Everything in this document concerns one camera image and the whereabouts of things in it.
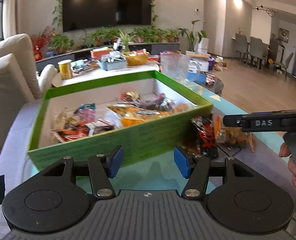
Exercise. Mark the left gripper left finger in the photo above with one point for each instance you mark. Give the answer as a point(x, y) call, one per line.
point(102, 168)

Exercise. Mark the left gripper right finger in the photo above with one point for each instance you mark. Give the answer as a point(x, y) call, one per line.
point(196, 170)

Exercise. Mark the black red snack packet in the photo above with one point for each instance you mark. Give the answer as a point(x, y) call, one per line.
point(65, 135)

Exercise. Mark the pink blue snack packet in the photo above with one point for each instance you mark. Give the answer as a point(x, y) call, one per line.
point(86, 112)

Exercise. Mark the orange snack packet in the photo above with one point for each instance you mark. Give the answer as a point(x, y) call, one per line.
point(130, 115)

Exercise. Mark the long yellow snack packet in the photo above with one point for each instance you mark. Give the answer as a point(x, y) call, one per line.
point(60, 120)

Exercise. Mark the person's right hand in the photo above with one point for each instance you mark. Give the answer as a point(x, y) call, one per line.
point(285, 152)

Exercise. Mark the black red chili packet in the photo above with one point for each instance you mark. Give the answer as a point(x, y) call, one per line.
point(200, 137)

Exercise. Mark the green cardboard box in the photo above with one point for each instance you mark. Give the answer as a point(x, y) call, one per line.
point(140, 141)

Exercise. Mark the pink purple snack packet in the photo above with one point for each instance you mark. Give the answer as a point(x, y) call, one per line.
point(159, 103)

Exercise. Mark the round dark side table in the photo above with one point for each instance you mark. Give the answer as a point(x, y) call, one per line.
point(214, 84)

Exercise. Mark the white round coffee table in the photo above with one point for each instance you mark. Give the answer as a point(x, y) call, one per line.
point(98, 73)

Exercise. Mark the blue white carton box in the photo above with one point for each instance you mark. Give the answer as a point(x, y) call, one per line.
point(197, 71)

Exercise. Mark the purple gift bag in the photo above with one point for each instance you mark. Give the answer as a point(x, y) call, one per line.
point(211, 62)

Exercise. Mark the blue plastic tray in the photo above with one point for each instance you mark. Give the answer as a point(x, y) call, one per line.
point(108, 63)

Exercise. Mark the clear glass mug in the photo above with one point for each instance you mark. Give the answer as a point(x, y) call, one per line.
point(175, 66)

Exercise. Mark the yellow tin can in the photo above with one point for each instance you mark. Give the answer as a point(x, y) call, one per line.
point(65, 69)

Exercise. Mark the orange box on table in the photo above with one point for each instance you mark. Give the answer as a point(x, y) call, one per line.
point(97, 53)

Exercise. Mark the yellow woven basket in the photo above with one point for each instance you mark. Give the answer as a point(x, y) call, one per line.
point(135, 59)

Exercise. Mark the beige sofa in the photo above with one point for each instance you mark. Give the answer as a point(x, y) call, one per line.
point(19, 83)

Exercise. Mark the tall leafy floor plant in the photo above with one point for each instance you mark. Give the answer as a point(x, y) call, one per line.
point(194, 37)

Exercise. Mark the red flower decoration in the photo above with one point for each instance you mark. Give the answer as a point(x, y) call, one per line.
point(41, 40)

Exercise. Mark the wall mounted television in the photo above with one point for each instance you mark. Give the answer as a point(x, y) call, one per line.
point(87, 14)

